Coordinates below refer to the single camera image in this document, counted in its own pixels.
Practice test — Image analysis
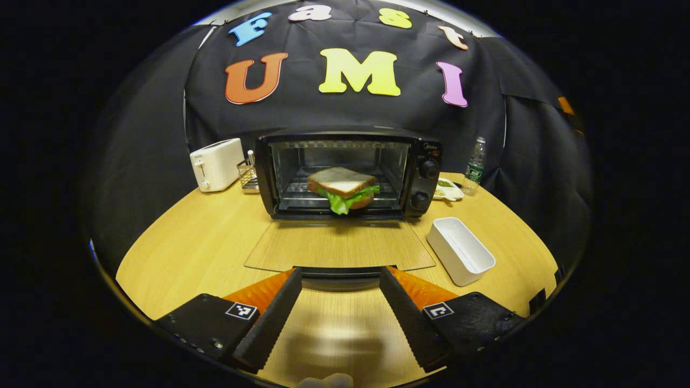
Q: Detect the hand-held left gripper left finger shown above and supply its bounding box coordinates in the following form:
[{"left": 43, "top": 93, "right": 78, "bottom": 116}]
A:
[{"left": 154, "top": 268, "right": 303, "bottom": 373}]

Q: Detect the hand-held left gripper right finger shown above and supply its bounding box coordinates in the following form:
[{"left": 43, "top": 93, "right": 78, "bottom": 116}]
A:
[{"left": 379, "top": 266, "right": 525, "bottom": 373}]

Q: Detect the black electric oven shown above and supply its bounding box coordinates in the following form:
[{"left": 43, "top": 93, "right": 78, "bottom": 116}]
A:
[{"left": 244, "top": 126, "right": 444, "bottom": 292}]

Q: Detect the lettuce sandwich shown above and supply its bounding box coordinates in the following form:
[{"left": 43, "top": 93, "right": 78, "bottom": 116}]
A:
[{"left": 306, "top": 166, "right": 382, "bottom": 216}]

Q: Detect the white rectangular container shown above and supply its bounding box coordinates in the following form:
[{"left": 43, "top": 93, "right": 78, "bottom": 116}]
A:
[{"left": 426, "top": 217, "right": 497, "bottom": 287}]

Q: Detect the clear plastic water bottle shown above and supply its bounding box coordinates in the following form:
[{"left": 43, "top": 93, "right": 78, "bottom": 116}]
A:
[{"left": 461, "top": 136, "right": 487, "bottom": 197}]

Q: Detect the white divided snack plate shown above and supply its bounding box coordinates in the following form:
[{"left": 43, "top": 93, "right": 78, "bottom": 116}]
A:
[{"left": 433, "top": 177, "right": 465, "bottom": 203}]

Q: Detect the white toaster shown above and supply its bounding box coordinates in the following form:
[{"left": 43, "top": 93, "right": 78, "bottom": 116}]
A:
[{"left": 189, "top": 137, "right": 245, "bottom": 193}]

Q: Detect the metal wire basket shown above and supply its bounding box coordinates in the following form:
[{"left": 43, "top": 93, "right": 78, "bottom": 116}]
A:
[{"left": 237, "top": 150, "right": 261, "bottom": 194}]

